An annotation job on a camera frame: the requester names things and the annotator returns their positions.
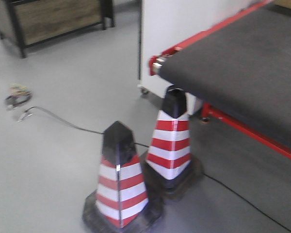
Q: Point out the red white traffic cone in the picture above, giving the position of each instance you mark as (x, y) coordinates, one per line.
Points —
(122, 202)

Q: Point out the wooden black frame cabinet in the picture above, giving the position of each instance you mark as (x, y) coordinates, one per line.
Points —
(26, 23)

